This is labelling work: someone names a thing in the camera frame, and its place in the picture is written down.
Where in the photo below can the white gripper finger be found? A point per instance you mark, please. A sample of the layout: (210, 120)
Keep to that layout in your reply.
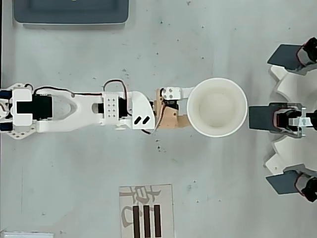
(184, 93)

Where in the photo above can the printed paper mat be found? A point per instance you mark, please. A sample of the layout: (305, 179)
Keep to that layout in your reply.
(163, 198)

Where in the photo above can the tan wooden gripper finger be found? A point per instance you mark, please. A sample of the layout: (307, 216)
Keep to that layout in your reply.
(182, 121)

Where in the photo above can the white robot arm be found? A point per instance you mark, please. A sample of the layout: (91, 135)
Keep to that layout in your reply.
(84, 104)

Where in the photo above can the blue table clamp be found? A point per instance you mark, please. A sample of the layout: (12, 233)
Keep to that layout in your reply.
(5, 93)
(5, 126)

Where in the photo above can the tan wooden gripper body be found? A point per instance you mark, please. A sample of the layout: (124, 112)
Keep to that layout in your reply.
(170, 116)

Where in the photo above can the black paper cup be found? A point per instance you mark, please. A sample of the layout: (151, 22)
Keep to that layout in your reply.
(218, 106)

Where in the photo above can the grey plastic tray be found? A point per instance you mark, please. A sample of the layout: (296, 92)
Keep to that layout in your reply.
(69, 12)

